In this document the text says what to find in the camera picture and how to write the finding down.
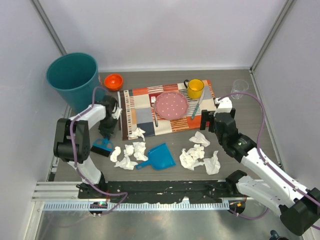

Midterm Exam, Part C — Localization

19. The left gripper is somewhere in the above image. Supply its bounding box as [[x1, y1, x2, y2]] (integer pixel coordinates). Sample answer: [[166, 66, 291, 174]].
[[98, 116, 119, 140]]

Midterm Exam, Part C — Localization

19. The blue hand brush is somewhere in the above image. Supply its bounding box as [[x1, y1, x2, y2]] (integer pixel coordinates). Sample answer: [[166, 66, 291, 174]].
[[90, 138, 114, 157]]

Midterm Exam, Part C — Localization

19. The blue dustpan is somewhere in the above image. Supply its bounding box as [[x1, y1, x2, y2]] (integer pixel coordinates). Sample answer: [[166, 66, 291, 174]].
[[135, 143, 176, 171]]

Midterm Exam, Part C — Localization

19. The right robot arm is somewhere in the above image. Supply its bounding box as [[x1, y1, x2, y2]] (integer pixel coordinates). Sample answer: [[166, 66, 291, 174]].
[[200, 108, 320, 236]]

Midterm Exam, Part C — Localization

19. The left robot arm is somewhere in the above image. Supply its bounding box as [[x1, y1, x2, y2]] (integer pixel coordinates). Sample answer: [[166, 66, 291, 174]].
[[53, 95, 122, 200]]

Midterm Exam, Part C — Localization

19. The crumpled paper upper right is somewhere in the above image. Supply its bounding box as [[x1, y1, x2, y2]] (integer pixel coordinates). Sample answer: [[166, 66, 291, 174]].
[[189, 131, 211, 148]]

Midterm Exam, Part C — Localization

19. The crumpled paper far left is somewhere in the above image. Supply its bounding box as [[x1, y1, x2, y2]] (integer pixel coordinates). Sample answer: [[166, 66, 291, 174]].
[[110, 146, 121, 163]]

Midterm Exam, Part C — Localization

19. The crumpled paper left centre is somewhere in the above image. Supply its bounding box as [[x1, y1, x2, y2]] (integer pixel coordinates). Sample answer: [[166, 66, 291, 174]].
[[123, 144, 135, 157]]

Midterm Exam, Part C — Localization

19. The crumpled paper near placemat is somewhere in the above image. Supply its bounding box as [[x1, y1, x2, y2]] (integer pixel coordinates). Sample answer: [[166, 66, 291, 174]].
[[128, 127, 146, 141]]

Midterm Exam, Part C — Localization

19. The crumpled paper front left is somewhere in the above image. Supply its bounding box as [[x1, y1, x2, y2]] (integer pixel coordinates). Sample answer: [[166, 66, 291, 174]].
[[114, 155, 138, 170]]

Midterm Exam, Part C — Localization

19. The yellow enamel mug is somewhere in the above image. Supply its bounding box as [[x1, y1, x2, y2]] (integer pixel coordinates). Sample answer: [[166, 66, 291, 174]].
[[183, 79, 205, 100]]

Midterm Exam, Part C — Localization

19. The colourful patchwork placemat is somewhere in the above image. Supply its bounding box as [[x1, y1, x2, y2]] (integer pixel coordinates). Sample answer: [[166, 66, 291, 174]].
[[118, 80, 216, 140]]

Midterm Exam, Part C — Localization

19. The pink dotted plate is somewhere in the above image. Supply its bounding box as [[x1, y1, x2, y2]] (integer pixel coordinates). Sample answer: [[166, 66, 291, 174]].
[[154, 91, 189, 121]]

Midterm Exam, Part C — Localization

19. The large crumpled paper right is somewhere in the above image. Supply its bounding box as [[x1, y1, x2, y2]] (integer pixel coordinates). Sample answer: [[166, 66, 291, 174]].
[[179, 144, 205, 171]]

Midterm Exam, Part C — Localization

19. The crumpled paper far right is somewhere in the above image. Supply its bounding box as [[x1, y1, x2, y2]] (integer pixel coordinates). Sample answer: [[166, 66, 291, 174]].
[[203, 150, 221, 175]]

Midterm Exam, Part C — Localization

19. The clear plastic cup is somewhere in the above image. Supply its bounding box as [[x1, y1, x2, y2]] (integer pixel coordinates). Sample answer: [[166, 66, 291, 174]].
[[231, 79, 249, 100]]

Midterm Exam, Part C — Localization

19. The orange bowl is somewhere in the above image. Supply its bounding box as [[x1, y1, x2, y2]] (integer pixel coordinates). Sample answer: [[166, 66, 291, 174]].
[[103, 73, 124, 92]]

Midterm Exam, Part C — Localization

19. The silver fork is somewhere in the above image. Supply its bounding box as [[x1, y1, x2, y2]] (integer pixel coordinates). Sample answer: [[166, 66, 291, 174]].
[[150, 96, 159, 127]]

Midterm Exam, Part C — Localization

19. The teal plastic trash bin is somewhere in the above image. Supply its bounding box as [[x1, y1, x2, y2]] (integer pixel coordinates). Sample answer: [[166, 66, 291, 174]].
[[46, 52, 101, 113]]

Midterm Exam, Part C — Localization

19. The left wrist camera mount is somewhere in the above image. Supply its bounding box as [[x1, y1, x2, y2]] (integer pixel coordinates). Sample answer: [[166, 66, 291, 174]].
[[111, 105, 123, 120]]

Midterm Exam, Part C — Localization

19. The knife with teal handle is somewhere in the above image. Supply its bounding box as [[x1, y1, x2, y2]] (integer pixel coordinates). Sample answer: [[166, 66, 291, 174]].
[[191, 90, 205, 120]]

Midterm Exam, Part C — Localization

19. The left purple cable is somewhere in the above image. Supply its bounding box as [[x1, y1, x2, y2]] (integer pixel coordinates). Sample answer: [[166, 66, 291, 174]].
[[69, 86, 129, 221]]

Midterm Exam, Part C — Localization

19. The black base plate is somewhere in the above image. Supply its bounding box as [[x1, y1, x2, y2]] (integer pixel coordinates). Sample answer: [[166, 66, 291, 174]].
[[77, 179, 256, 204]]

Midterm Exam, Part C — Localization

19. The perforated cable duct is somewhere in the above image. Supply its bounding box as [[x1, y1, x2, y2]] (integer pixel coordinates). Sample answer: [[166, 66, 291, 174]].
[[43, 200, 230, 211]]

